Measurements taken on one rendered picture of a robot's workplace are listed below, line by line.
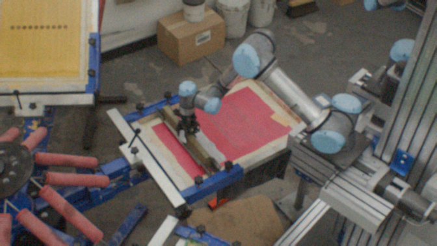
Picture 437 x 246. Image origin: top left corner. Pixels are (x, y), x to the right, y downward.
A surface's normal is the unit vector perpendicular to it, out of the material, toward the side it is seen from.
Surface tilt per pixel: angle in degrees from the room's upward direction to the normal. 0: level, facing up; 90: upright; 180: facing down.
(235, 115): 0
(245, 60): 86
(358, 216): 90
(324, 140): 94
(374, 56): 0
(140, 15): 90
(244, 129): 0
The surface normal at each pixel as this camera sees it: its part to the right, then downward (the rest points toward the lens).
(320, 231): 0.04, -0.71
